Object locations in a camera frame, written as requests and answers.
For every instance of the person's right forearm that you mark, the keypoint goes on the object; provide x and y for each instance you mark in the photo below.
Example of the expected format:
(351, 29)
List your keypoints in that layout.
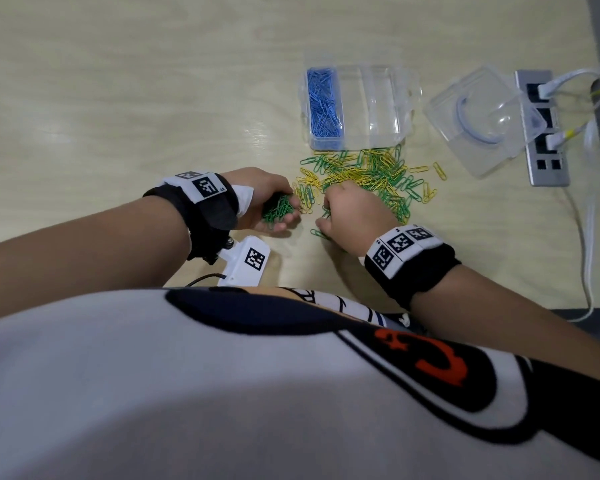
(510, 324)

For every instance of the clear plastic compartment box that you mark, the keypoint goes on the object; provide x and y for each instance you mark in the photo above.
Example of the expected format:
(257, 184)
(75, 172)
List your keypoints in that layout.
(375, 104)

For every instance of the black right wrist band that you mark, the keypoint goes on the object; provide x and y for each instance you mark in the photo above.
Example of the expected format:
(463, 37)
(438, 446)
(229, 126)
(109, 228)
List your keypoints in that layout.
(410, 267)

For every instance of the person's right thumb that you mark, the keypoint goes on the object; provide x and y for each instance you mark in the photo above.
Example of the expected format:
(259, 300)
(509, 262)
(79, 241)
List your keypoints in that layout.
(326, 227)

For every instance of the person's left hand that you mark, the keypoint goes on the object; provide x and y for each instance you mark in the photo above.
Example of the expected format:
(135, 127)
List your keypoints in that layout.
(252, 187)

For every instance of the black wrist band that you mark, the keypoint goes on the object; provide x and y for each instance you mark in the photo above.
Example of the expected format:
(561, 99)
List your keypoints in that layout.
(205, 209)
(410, 267)

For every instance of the white black printed shirt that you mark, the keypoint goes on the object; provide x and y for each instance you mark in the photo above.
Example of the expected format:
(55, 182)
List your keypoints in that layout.
(180, 394)

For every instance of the black left wrist band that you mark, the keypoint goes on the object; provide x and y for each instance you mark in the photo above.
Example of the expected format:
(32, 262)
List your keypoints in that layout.
(205, 209)

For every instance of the clear plastic box lid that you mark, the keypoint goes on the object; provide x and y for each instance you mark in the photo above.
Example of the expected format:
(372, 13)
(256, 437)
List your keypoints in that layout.
(485, 119)

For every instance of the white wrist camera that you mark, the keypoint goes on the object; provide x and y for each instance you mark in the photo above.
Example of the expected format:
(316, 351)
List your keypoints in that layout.
(245, 262)

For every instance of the grey socket strip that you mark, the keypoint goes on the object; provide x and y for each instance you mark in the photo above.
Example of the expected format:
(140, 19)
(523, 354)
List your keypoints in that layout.
(550, 169)

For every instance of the bunch of green paper clips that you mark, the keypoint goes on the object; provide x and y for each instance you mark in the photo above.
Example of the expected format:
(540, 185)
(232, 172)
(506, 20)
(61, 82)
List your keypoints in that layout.
(277, 207)

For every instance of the person's right hand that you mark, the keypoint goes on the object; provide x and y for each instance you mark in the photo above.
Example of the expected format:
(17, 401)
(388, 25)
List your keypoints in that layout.
(360, 219)

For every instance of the heap of blue paper clips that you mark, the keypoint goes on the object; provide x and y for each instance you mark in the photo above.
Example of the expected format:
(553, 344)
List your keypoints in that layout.
(324, 107)

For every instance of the pile of green yellow clips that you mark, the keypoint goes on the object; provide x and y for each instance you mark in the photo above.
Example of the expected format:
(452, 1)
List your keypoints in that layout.
(380, 177)

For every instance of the person's left forearm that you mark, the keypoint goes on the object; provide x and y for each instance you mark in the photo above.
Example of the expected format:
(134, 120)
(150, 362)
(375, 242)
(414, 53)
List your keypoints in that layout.
(80, 254)

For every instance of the person's left thumb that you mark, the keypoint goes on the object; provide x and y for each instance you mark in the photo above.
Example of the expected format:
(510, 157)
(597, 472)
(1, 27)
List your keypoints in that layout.
(283, 186)

